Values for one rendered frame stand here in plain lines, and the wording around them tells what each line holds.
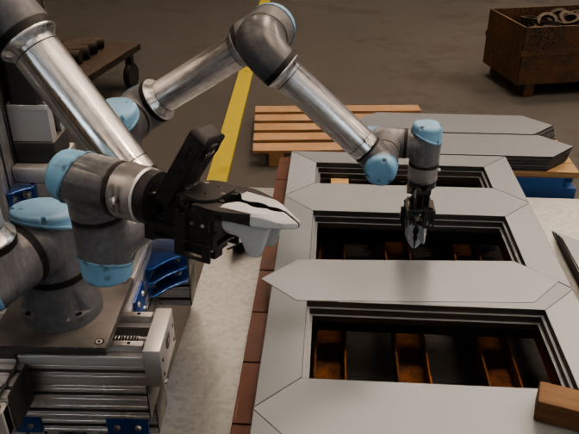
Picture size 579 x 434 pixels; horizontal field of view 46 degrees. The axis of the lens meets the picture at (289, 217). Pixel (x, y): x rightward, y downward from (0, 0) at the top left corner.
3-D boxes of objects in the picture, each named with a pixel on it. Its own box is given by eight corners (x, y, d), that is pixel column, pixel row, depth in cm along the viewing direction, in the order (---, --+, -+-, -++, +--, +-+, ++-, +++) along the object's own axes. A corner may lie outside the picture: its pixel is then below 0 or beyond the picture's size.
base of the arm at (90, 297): (10, 332, 126) (-2, 289, 121) (38, 285, 139) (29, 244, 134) (90, 334, 125) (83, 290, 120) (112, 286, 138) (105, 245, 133)
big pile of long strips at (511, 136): (549, 129, 275) (551, 115, 272) (579, 172, 240) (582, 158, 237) (351, 125, 279) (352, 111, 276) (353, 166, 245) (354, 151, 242)
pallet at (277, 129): (420, 119, 498) (422, 104, 493) (440, 168, 426) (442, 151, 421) (256, 117, 500) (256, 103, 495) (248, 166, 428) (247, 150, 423)
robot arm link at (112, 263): (160, 258, 103) (152, 195, 98) (111, 298, 95) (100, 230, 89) (119, 245, 106) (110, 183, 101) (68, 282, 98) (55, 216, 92)
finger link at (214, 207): (263, 219, 81) (202, 203, 84) (263, 205, 80) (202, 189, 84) (242, 232, 77) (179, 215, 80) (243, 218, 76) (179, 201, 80)
